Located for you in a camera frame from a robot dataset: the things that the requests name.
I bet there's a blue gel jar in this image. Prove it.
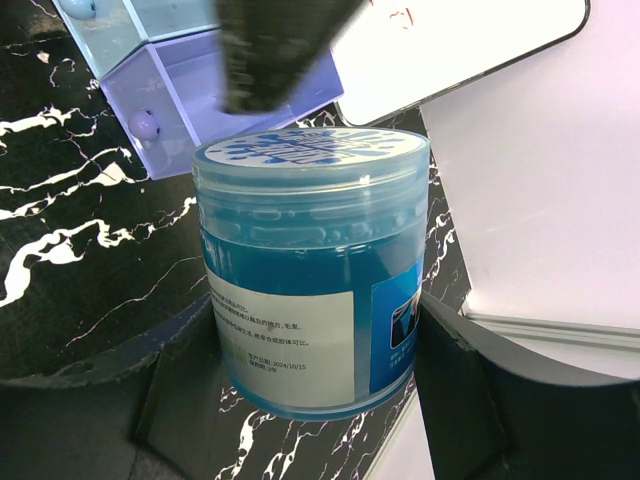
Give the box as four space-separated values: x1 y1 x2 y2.
192 127 431 422

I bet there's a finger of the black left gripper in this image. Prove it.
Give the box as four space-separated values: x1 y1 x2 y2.
216 0 363 114

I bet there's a white dry-erase board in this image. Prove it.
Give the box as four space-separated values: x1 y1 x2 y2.
331 0 590 126

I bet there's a purple bin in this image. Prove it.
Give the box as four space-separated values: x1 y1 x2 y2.
100 31 343 180

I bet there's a light blue bin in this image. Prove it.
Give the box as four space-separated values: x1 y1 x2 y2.
53 0 218 79

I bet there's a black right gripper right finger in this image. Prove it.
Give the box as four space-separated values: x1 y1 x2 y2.
415 292 639 479

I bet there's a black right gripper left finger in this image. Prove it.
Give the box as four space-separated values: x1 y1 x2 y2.
1 297 223 479

